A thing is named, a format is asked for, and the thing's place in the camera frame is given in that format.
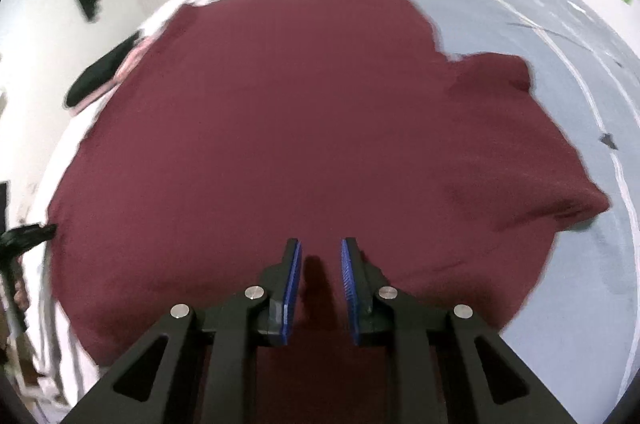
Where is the folded pink garment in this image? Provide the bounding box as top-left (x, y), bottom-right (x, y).
top-left (66, 31), bottom-right (154, 115)

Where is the maroon t-shirt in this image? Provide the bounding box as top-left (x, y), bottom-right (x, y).
top-left (48, 0), bottom-right (608, 423)

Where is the striped bed sheet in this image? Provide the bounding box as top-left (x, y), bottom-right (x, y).
top-left (29, 0), bottom-right (640, 424)

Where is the folded black garment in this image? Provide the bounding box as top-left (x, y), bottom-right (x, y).
top-left (64, 31), bottom-right (141, 109)

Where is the person left hand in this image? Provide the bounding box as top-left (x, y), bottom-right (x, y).
top-left (14, 278), bottom-right (30, 314)

